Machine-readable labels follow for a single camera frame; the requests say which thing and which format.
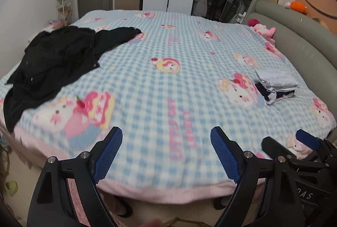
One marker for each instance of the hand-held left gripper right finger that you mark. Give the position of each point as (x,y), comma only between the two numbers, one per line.
(226,156)

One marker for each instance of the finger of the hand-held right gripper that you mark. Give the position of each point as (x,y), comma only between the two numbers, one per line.
(308,139)
(275,148)

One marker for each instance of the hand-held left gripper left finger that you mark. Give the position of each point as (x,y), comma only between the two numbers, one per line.
(108,156)

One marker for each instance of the white shirt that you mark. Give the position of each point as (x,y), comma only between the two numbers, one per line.
(276,79)

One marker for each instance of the black shoe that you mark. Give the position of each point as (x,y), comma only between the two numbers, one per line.
(123,208)
(219,203)

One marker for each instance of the navy folded garment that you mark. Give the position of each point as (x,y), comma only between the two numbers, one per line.
(266,94)

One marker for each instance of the blue checked printed blanket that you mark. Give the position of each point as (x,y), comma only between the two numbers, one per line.
(171,90)

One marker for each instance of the green slipper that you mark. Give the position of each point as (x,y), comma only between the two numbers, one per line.
(11,187)

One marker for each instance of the grey padded bed headboard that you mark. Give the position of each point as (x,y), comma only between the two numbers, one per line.
(297,37)

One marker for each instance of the black jacket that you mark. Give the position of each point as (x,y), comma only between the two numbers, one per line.
(58,58)

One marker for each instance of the pink plush toy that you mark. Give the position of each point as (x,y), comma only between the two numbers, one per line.
(263,31)

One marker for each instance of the red plush ball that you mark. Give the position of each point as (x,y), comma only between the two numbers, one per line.
(252,22)

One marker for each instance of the orange plush toy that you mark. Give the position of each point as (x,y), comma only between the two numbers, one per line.
(298,7)

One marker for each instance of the white shelf rack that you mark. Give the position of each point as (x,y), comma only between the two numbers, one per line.
(64,8)

